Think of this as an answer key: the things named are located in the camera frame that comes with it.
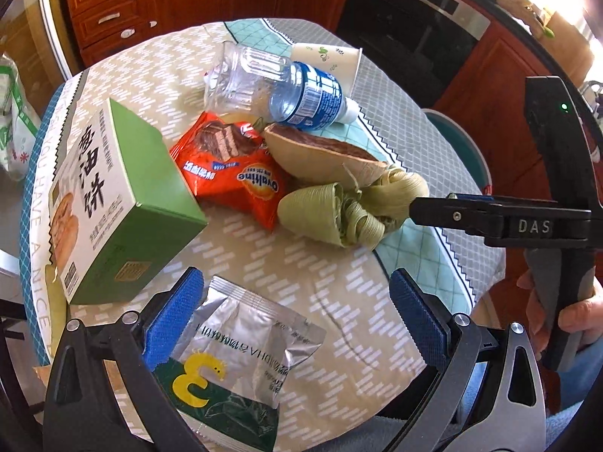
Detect green white biscuit box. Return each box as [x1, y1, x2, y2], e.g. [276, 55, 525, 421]
[49, 98, 208, 305]

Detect white floral paper cup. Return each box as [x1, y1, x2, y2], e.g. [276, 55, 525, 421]
[290, 43, 363, 97]

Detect teal white trash bin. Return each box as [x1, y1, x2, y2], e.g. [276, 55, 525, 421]
[422, 108, 493, 195]

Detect person's right hand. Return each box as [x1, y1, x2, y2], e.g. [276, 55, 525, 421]
[517, 270, 603, 359]

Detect silver green snack packet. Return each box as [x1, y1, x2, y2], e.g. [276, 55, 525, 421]
[153, 275, 326, 451]

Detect brown paper bag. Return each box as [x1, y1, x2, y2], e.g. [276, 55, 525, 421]
[34, 350, 125, 406]

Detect red ovaltine wafer wrapper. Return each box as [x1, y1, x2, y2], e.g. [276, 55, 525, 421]
[170, 111, 290, 231]

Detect black built-in oven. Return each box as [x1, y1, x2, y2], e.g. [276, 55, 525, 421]
[336, 0, 491, 108]

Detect white green plastic bag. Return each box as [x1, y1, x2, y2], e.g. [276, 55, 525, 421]
[0, 54, 41, 182]

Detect clear plastic water bottle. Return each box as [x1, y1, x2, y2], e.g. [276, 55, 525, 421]
[204, 42, 360, 131]

